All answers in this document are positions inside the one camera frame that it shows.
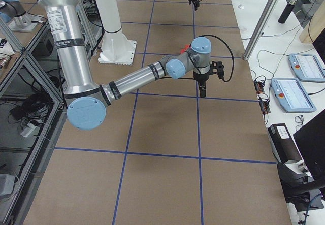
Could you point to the orange circuit boards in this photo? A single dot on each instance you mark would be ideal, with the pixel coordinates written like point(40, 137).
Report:
point(263, 99)

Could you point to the far blue teach pendant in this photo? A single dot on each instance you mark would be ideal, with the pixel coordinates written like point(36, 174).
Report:
point(307, 67)

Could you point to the blue teach pendant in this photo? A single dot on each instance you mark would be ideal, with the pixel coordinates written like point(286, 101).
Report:
point(292, 96)
point(307, 67)

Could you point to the eyeglasses on desk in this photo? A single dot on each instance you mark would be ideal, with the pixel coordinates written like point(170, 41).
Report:
point(299, 120)

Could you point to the black monitor right desk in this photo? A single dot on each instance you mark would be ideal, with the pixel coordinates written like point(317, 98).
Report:
point(299, 189)

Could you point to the aluminium frame rack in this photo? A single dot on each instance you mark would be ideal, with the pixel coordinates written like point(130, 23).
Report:
point(32, 115)

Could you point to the brown black cardboard box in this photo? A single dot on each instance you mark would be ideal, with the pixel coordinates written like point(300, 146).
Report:
point(283, 146)

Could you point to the aluminium frame post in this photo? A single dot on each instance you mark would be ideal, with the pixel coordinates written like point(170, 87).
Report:
point(257, 33)

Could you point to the near blue teach pendant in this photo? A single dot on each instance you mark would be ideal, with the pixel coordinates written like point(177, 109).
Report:
point(292, 96)

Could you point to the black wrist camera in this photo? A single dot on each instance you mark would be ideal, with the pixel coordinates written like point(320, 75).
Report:
point(218, 68)

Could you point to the red block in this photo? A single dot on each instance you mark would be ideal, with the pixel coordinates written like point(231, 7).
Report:
point(187, 46)

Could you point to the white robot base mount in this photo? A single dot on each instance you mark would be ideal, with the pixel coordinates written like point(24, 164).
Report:
point(115, 47)

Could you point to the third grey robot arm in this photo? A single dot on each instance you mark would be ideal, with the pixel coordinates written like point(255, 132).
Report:
point(14, 15)

